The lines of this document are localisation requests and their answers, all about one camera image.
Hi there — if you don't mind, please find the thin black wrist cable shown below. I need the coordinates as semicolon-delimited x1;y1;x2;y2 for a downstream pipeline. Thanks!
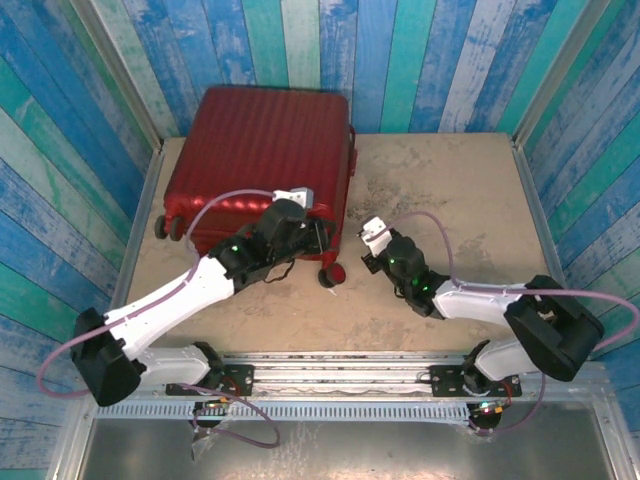
262;259;296;285

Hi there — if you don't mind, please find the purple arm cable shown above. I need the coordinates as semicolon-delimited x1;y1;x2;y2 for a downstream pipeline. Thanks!
381;209;640;360
36;187;282;400

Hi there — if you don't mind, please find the metal sheet tray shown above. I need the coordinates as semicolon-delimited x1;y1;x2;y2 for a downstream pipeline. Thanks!
47;417;640;480

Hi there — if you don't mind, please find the aluminium table edge rail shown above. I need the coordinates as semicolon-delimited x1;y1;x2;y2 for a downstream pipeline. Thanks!
107;147;167;351
512;142;576;351

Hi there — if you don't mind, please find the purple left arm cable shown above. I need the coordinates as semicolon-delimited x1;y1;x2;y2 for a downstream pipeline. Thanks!
36;187;282;400

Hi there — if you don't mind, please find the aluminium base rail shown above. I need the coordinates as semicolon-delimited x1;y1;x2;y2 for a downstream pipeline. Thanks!
149;349;576;401

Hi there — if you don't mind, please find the red hard-shell suitcase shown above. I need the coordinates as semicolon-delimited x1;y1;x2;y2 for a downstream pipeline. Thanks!
153;85;359;290

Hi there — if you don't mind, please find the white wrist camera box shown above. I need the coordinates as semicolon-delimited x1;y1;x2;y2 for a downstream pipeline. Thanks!
271;185;315;210
359;215;395;247

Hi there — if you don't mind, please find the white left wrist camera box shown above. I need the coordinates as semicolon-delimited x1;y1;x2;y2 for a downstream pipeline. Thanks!
271;185;315;210

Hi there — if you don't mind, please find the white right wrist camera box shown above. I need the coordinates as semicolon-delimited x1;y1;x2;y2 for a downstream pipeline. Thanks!
359;215;395;247

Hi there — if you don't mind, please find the small circuit board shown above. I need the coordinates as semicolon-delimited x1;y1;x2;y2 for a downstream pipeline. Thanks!
469;398;510;420
193;397;237;420

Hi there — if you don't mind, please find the aluminium frame post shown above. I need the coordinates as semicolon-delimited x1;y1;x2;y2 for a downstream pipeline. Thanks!
512;0;614;147
69;0;166;151

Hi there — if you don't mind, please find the white slotted cable duct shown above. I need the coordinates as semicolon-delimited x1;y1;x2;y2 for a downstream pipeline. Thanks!
94;401;474;425

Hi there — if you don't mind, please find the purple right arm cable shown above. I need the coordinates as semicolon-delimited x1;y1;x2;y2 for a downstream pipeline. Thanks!
381;209;640;360

